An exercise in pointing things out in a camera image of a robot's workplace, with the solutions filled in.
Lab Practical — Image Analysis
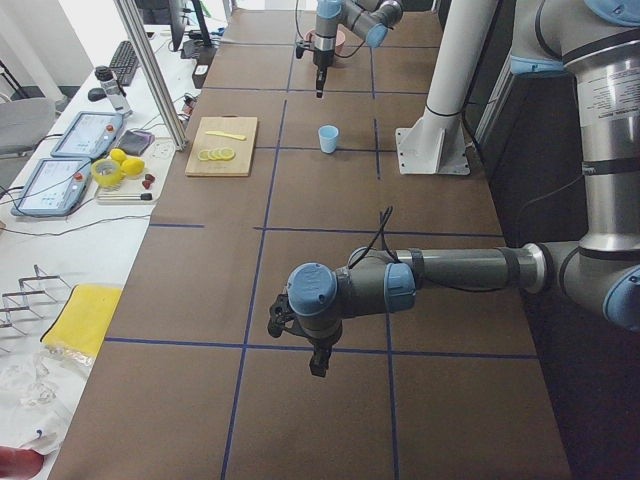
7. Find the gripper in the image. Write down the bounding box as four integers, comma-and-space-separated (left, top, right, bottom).
304, 328, 343, 377
313, 49, 334, 98

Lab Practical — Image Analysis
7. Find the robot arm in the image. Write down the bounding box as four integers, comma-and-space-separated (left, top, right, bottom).
313, 0, 404, 98
267, 1, 639, 377

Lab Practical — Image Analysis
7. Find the light blue cup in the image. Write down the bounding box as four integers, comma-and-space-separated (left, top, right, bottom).
318, 125, 340, 154

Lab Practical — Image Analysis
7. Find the pink bowl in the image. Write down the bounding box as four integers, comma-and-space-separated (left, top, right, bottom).
304, 29, 346, 55

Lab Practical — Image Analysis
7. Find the yellow plastic knife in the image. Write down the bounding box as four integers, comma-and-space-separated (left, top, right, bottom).
205, 130, 247, 141

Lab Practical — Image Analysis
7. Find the black power strip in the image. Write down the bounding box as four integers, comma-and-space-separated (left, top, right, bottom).
192, 46, 217, 89

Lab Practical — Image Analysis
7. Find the wooden cutting board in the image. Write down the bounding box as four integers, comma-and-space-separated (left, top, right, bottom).
185, 116, 258, 177

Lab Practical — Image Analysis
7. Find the black monitor stand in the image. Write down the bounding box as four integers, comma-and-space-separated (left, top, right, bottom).
168, 0, 216, 60

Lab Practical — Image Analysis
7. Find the white mounting pillar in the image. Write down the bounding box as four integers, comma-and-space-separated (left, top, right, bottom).
395, 0, 498, 175

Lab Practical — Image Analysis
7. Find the black keyboard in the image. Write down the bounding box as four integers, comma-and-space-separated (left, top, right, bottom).
109, 40, 139, 86

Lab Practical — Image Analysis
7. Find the purple grey cloth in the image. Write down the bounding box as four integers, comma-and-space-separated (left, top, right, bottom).
117, 130, 155, 156

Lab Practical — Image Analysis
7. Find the water bottle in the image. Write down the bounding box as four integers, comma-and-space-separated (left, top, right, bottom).
94, 66, 133, 117

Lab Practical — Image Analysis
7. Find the yellow lemon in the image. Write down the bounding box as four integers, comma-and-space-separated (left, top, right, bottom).
121, 157, 145, 177
109, 148, 127, 164

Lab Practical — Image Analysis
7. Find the white tray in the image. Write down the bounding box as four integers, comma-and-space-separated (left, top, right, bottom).
94, 173, 164, 205

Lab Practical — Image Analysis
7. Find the computer mouse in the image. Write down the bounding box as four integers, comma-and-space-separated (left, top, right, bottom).
87, 88, 106, 102

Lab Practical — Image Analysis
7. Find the yellow tape roll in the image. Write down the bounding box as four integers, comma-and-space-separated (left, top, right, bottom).
91, 158, 124, 188

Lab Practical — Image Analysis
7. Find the yellow cloth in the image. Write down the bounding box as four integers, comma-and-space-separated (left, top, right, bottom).
40, 284, 122, 359

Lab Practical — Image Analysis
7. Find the teach pendant tablet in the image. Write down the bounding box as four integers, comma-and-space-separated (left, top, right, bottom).
11, 157, 92, 217
51, 111, 124, 159

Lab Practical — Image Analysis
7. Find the clear plastic bag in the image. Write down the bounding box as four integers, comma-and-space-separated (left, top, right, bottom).
1, 348, 92, 455

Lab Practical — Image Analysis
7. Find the red object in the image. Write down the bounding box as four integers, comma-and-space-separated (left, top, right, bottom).
1, 446, 44, 479

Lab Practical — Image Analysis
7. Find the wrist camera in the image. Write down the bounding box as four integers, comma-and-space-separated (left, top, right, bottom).
295, 40, 315, 59
267, 293, 296, 338

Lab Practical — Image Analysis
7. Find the aluminium frame post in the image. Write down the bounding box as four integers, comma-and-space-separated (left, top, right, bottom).
114, 0, 188, 151

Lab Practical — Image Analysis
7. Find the wire rack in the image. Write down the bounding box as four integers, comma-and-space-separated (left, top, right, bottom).
1, 264, 72, 357

